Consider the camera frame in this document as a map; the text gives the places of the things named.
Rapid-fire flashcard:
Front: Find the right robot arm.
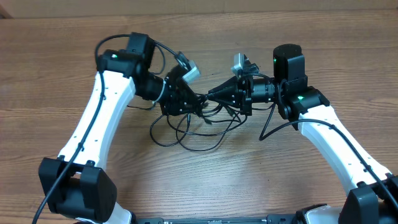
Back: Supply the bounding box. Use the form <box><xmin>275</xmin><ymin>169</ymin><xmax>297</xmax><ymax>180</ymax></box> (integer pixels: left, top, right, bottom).
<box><xmin>208</xmin><ymin>44</ymin><xmax>397</xmax><ymax>223</ymax></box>

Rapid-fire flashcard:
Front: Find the black usb cable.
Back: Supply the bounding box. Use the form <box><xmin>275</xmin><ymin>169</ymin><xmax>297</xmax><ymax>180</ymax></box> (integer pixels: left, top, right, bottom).
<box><xmin>166</xmin><ymin>93</ymin><xmax>249</xmax><ymax>138</ymax></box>

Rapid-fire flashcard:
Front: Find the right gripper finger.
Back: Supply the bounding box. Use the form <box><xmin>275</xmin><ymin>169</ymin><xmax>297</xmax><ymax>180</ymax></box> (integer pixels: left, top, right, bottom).
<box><xmin>206</xmin><ymin>93</ymin><xmax>240</xmax><ymax>108</ymax></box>
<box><xmin>208</xmin><ymin>77</ymin><xmax>238</xmax><ymax>96</ymax></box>

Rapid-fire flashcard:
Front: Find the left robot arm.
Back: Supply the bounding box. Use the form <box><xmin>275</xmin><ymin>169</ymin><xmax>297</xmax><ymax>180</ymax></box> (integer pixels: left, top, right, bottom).
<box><xmin>39</xmin><ymin>32</ymin><xmax>200</xmax><ymax>223</ymax></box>

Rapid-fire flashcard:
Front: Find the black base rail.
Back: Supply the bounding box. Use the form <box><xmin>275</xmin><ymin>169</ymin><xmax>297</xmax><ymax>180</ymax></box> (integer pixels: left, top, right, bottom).
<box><xmin>77</xmin><ymin>213</ymin><xmax>343</xmax><ymax>224</ymax></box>

